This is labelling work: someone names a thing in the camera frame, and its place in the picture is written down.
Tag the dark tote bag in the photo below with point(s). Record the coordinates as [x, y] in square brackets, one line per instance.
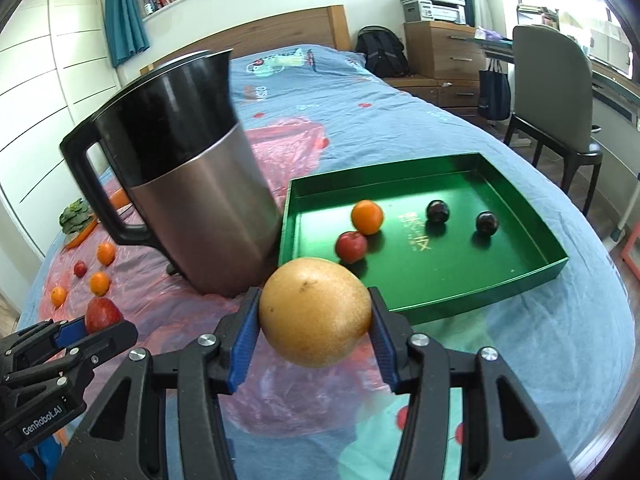
[494, 92]

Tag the pink plastic sheet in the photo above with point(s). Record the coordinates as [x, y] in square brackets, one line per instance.
[295, 145]

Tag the green tray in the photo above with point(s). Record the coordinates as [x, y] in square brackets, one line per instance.
[450, 270]

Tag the white printer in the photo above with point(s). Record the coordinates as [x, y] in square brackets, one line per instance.
[432, 7]

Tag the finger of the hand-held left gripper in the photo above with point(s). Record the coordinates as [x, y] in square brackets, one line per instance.
[70, 334]
[110, 340]

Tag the wooden dresser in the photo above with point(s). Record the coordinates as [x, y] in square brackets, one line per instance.
[445, 50]

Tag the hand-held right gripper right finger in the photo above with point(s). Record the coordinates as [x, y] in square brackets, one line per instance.
[382, 340]

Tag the black and steel kettle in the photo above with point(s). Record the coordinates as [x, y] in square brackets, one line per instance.
[200, 200]

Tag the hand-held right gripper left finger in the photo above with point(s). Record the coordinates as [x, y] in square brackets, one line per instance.
[245, 340]

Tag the stack of papers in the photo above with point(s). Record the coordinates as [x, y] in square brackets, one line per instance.
[537, 16]

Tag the black backpack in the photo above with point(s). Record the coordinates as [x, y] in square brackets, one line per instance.
[382, 52]

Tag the grey chair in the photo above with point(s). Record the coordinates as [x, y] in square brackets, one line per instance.
[550, 85]

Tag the green leafy vegetable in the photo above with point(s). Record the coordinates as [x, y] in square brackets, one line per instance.
[75, 215]

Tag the orange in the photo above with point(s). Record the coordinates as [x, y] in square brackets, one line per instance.
[99, 283]
[105, 253]
[58, 296]
[367, 217]

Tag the dark purple plum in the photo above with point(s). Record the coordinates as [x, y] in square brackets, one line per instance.
[437, 211]
[486, 222]

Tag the orange plate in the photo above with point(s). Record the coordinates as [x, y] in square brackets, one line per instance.
[82, 235]

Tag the white box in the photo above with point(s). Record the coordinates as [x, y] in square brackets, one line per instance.
[607, 50]

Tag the yellow pear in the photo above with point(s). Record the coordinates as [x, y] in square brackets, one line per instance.
[316, 312]

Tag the white wardrobe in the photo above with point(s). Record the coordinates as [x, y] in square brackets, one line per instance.
[40, 85]

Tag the small red apple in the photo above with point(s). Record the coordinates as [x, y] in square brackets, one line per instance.
[102, 314]
[351, 246]
[79, 268]

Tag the wooden bed headboard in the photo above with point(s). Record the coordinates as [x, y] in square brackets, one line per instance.
[300, 30]

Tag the pink rectangular frame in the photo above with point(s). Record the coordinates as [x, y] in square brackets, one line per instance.
[631, 255]

